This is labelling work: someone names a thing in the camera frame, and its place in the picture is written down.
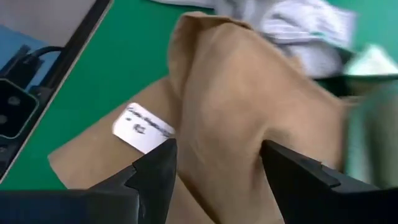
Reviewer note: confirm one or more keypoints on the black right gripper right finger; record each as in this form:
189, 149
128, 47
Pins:
311, 199

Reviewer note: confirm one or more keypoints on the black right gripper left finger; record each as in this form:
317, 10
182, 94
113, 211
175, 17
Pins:
149, 193

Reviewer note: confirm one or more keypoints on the light green towel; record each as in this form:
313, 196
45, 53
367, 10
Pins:
373, 133

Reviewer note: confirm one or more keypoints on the brown towel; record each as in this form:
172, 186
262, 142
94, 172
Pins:
233, 93

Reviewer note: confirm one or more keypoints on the grey waffle towel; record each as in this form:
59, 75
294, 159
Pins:
295, 31

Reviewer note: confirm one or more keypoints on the black table-level camera box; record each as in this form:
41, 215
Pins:
15, 109

